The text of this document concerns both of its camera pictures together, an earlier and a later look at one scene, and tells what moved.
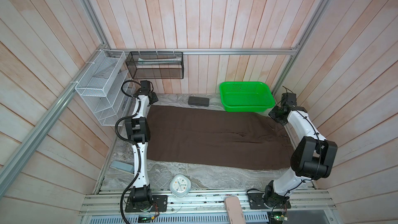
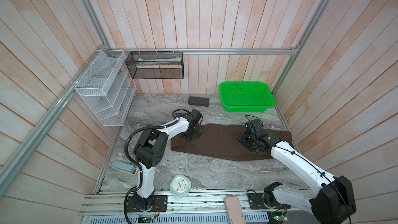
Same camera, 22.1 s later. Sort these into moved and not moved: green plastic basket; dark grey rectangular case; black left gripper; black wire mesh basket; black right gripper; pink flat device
Moved: black right gripper; black left gripper
Not moved: pink flat device; dark grey rectangular case; black wire mesh basket; green plastic basket
